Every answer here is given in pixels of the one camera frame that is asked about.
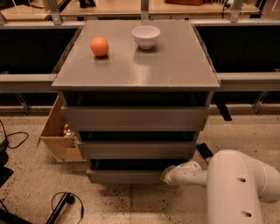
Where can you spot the grey bottom drawer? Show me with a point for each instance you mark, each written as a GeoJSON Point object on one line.
{"type": "Point", "coordinates": [129, 171]}

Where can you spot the grey drawer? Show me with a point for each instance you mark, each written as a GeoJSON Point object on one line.
{"type": "Point", "coordinates": [137, 150]}
{"type": "Point", "coordinates": [136, 118]}
{"type": "Point", "coordinates": [129, 171]}

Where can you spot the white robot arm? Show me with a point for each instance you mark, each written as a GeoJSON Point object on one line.
{"type": "Point", "coordinates": [236, 184]}

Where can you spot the grey top drawer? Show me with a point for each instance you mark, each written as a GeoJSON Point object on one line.
{"type": "Point", "coordinates": [136, 118]}

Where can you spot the grey drawer cabinet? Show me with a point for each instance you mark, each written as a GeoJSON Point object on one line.
{"type": "Point", "coordinates": [130, 106]}

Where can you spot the grey middle drawer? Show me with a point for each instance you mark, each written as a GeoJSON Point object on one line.
{"type": "Point", "coordinates": [137, 150]}

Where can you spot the white ceramic bowl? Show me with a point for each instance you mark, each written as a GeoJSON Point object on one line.
{"type": "Point", "coordinates": [146, 36]}

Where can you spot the orange ball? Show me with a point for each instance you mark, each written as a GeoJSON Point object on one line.
{"type": "Point", "coordinates": [99, 46]}

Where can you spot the brown cardboard box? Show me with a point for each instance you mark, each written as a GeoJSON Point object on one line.
{"type": "Point", "coordinates": [58, 138]}

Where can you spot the black equipment left edge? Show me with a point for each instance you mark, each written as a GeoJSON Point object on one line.
{"type": "Point", "coordinates": [7, 217]}

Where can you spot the black power adapter with cable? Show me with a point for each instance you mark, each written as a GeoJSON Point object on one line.
{"type": "Point", "coordinates": [205, 152]}

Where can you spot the black stand with cable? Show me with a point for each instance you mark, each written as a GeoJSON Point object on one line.
{"type": "Point", "coordinates": [65, 198]}

